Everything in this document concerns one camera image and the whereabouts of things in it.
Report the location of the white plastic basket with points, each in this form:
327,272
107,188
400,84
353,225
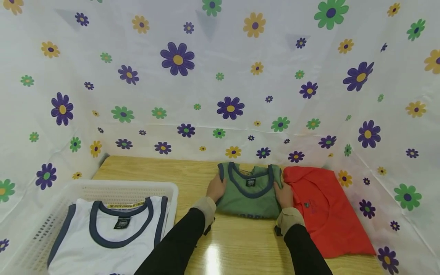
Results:
37,229

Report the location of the black wrist band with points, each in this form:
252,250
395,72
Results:
278,230

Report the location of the person's right thumb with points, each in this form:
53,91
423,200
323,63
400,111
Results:
277,190

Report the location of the white tank top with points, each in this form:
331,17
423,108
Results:
110,236

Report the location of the person's left thumb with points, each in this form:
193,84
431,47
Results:
223,182

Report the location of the person's left hand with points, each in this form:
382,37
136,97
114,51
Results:
215,188

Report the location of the person's right hand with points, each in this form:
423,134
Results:
285,196

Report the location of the person's left forearm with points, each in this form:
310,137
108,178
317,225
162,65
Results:
180,240

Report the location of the person's right forearm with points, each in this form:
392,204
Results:
300,244

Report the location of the red shirt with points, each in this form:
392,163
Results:
323,210

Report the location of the green tank top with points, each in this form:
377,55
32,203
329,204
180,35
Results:
250,193

